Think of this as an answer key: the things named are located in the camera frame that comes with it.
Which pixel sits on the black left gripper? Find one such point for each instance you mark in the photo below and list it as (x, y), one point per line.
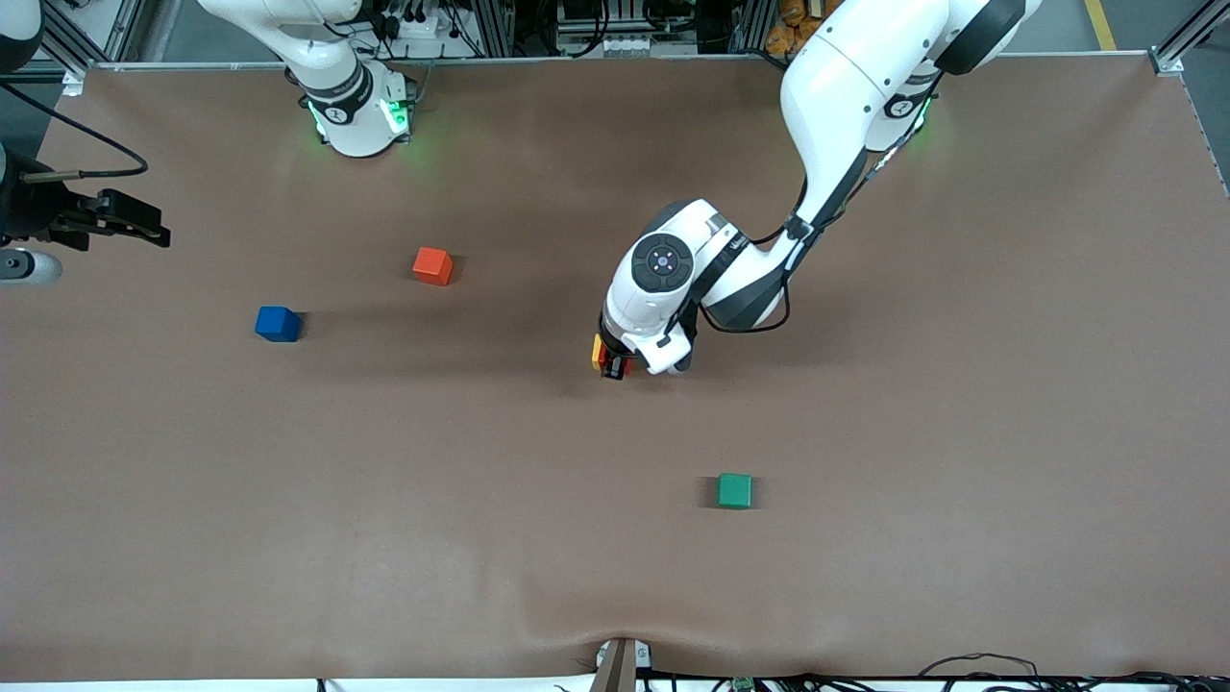
(612, 366)

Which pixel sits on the blue wooden block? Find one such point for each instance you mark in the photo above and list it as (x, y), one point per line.
(277, 325)

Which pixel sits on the yellow wooden block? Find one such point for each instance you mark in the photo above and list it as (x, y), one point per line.
(596, 351)

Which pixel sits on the green wooden block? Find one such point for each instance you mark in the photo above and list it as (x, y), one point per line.
(735, 491)

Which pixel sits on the orange wooden block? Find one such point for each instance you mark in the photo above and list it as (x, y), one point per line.
(432, 266)

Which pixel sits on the aluminium frame post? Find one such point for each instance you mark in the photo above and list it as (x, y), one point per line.
(1168, 60)
(75, 82)

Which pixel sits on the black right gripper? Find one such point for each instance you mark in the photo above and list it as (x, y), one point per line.
(38, 210)

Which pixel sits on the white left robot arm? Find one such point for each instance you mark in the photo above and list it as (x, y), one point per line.
(865, 86)

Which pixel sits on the small white device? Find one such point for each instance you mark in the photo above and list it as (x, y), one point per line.
(625, 45)

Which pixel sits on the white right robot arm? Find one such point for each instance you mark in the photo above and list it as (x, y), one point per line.
(351, 125)

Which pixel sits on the metal table edge clamp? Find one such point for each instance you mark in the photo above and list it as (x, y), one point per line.
(620, 668)

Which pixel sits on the red wooden block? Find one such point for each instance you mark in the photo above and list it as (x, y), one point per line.
(620, 362)

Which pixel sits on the white power strip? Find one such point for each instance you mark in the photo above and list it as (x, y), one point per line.
(413, 27)

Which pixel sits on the bag of orange snacks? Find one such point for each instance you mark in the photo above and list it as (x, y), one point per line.
(793, 34)

